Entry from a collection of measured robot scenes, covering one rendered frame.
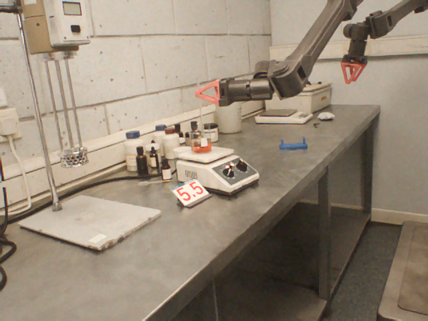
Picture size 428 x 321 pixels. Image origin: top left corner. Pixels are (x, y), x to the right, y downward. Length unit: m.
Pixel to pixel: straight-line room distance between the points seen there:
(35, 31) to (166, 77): 0.86
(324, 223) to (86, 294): 1.07
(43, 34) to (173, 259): 0.51
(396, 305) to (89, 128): 1.11
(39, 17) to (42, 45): 0.05
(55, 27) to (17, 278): 0.48
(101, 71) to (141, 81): 0.20
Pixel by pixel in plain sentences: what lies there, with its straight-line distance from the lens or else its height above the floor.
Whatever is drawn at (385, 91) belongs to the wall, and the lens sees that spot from 2.39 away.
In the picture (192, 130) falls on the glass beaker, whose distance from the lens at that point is 1.04.
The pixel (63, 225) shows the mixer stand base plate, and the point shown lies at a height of 0.76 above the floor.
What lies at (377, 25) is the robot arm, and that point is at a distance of 1.47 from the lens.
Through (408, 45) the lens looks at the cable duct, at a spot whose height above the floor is 1.08.
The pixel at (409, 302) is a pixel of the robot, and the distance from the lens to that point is 1.28.
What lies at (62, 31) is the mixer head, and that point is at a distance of 0.82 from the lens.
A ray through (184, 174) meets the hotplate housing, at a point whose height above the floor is 0.79.
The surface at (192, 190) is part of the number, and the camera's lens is 0.98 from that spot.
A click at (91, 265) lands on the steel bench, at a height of 0.75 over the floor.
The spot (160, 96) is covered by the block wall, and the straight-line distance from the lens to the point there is 1.59.
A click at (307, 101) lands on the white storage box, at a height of 0.82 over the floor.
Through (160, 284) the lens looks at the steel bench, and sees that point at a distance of 0.65.
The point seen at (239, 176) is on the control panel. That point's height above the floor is 0.79.
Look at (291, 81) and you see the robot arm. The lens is 0.95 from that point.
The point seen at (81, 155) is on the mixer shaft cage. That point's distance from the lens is 0.90.
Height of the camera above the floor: 1.10
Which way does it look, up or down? 15 degrees down
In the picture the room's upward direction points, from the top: 5 degrees counter-clockwise
